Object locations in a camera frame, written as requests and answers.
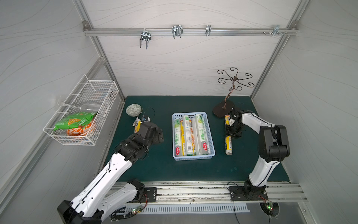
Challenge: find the white green wrap roll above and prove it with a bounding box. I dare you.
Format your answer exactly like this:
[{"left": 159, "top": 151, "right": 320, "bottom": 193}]
[
  {"left": 182, "top": 114, "right": 194, "bottom": 156},
  {"left": 174, "top": 119, "right": 183, "bottom": 156}
]

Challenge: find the light blue plastic basket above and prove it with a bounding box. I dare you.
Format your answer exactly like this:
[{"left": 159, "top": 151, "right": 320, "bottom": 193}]
[{"left": 172, "top": 112, "right": 216, "bottom": 161}]

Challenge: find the yellow wrap roll long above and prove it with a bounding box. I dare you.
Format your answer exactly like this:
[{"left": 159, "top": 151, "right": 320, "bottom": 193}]
[{"left": 180, "top": 119, "right": 186, "bottom": 156}]

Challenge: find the clear wrap roll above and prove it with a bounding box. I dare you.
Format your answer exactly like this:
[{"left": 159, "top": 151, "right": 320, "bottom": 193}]
[{"left": 194, "top": 114, "right": 209, "bottom": 155}]

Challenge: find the white wrap roll group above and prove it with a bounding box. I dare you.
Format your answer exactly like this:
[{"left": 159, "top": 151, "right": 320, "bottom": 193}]
[{"left": 193, "top": 124, "right": 201, "bottom": 155}]

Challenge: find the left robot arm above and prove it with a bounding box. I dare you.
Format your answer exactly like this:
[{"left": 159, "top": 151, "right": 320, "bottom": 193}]
[{"left": 57, "top": 121, "right": 164, "bottom": 224}]

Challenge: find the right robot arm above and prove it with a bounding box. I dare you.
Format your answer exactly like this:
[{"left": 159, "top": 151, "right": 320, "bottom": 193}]
[{"left": 224, "top": 109, "right": 291, "bottom": 187}]

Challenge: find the bronze jewelry tree stand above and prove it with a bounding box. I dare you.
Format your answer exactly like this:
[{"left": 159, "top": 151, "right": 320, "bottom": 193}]
[{"left": 213, "top": 67, "right": 255, "bottom": 118}]

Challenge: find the dark green table mat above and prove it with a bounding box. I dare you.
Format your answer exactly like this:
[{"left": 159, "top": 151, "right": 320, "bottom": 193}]
[{"left": 119, "top": 96, "right": 259, "bottom": 182}]

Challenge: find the orange snack bag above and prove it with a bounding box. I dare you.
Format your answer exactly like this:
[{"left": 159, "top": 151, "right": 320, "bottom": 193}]
[{"left": 66, "top": 121, "right": 93, "bottom": 136}]

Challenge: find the green snack bag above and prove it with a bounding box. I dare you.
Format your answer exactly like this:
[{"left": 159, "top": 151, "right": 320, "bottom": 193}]
[{"left": 54, "top": 112, "right": 97, "bottom": 131}]

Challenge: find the double metal hook left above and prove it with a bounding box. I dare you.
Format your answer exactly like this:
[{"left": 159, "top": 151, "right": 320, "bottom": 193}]
[{"left": 139, "top": 30, "right": 152, "bottom": 49}]

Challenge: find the double metal hook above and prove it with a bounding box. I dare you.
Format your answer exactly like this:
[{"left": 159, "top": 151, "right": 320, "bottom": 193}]
[
  {"left": 172, "top": 25, "right": 184, "bottom": 39},
  {"left": 139, "top": 30, "right": 152, "bottom": 49}
]

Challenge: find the single metal hook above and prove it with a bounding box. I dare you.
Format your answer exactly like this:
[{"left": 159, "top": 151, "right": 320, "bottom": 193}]
[{"left": 205, "top": 25, "right": 211, "bottom": 36}]

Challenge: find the double metal hook middle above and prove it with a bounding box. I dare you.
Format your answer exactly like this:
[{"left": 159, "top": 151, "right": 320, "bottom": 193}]
[{"left": 172, "top": 25, "right": 184, "bottom": 39}]

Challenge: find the metal hook right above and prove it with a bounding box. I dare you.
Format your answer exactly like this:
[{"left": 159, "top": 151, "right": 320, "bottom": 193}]
[{"left": 263, "top": 25, "right": 288, "bottom": 36}]

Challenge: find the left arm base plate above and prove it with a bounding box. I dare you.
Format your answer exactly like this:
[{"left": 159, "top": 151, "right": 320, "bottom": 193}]
[{"left": 140, "top": 187, "right": 158, "bottom": 203}]

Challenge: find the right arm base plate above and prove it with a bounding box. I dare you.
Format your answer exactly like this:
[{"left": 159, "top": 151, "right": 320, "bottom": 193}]
[{"left": 227, "top": 182, "right": 269, "bottom": 201}]

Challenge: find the white slotted cable duct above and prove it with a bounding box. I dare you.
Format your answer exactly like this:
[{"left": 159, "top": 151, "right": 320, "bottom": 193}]
[{"left": 140, "top": 203, "right": 250, "bottom": 215}]

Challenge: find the aluminium front rail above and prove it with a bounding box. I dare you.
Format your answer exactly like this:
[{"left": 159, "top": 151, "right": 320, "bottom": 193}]
[{"left": 143, "top": 181, "right": 308, "bottom": 204}]

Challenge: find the aluminium rail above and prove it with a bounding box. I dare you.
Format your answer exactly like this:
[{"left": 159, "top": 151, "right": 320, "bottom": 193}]
[
  {"left": 84, "top": 27, "right": 299, "bottom": 37},
  {"left": 143, "top": 181, "right": 308, "bottom": 204}
]

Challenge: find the white wire wall basket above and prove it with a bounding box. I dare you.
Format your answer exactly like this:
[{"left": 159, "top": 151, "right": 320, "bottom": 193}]
[{"left": 43, "top": 75, "right": 118, "bottom": 146}]

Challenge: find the aluminium top rail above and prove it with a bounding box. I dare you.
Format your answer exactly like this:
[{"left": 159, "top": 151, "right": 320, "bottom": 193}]
[{"left": 84, "top": 27, "right": 299, "bottom": 37}]

